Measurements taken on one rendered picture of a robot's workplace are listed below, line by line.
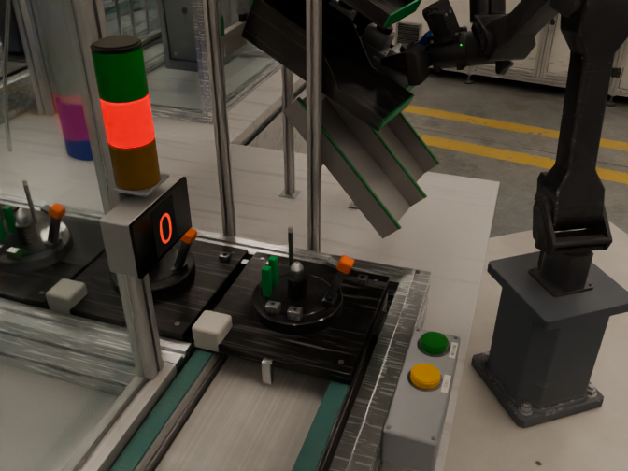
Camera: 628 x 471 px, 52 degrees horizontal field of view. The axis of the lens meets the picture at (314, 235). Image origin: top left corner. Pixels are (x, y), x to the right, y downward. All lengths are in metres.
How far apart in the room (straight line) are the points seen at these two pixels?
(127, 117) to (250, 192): 0.88
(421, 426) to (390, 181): 0.53
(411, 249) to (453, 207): 0.21
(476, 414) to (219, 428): 0.38
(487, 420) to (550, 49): 4.05
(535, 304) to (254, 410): 0.41
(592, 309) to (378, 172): 0.48
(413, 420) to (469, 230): 0.66
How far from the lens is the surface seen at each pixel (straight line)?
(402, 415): 0.86
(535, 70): 4.92
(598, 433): 1.05
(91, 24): 0.70
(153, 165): 0.73
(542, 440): 1.01
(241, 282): 1.06
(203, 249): 1.15
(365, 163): 1.20
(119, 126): 0.70
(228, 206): 1.20
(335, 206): 1.49
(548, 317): 0.89
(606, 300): 0.95
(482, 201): 1.56
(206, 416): 0.93
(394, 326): 0.99
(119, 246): 0.73
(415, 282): 1.09
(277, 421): 0.91
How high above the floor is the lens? 1.59
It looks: 32 degrees down
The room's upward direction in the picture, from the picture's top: straight up
